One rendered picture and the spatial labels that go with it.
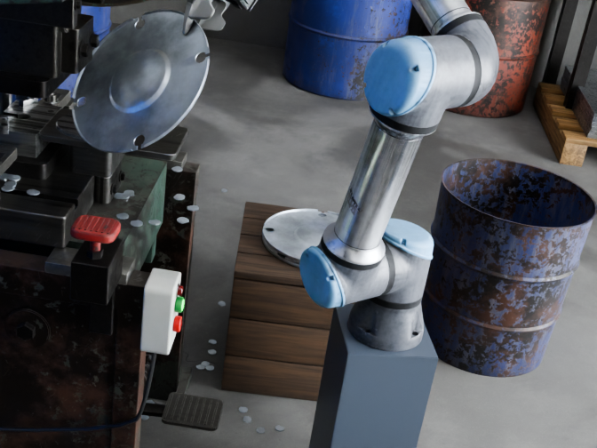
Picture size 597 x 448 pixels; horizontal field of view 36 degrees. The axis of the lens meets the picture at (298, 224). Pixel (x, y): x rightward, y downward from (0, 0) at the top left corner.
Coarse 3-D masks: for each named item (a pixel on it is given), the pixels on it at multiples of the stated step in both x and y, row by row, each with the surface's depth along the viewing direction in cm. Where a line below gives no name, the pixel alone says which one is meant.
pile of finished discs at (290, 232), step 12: (276, 216) 239; (288, 216) 240; (300, 216) 241; (312, 216) 242; (324, 216) 245; (336, 216) 244; (264, 228) 234; (276, 228) 233; (288, 228) 234; (300, 228) 234; (312, 228) 234; (324, 228) 235; (264, 240) 228; (276, 240) 228; (288, 240) 229; (300, 240) 229; (312, 240) 229; (276, 252) 223; (288, 252) 223; (300, 252) 224
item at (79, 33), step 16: (80, 0) 166; (80, 16) 165; (0, 32) 156; (16, 32) 156; (32, 32) 156; (48, 32) 155; (64, 32) 158; (80, 32) 159; (0, 48) 157; (16, 48) 157; (32, 48) 157; (48, 48) 157; (64, 48) 159; (80, 48) 159; (0, 64) 159; (16, 64) 158; (32, 64) 158; (48, 64) 158; (64, 64) 160; (80, 64) 162
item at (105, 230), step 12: (84, 216) 144; (96, 216) 145; (72, 228) 140; (84, 228) 140; (96, 228) 141; (108, 228) 142; (120, 228) 144; (84, 240) 140; (96, 240) 140; (108, 240) 140
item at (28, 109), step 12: (12, 108) 173; (24, 108) 174; (36, 108) 175; (48, 108) 176; (60, 108) 177; (12, 120) 168; (24, 120) 169; (36, 120) 170; (48, 120) 171; (0, 132) 164; (12, 132) 164; (24, 132) 164; (36, 132) 165; (0, 144) 165; (12, 144) 165; (24, 144) 165; (36, 144) 165; (36, 156) 166
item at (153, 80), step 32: (128, 32) 170; (160, 32) 166; (192, 32) 163; (96, 64) 171; (128, 64) 166; (160, 64) 162; (192, 64) 160; (96, 96) 167; (128, 96) 163; (160, 96) 160; (192, 96) 157; (96, 128) 164; (128, 128) 160; (160, 128) 157
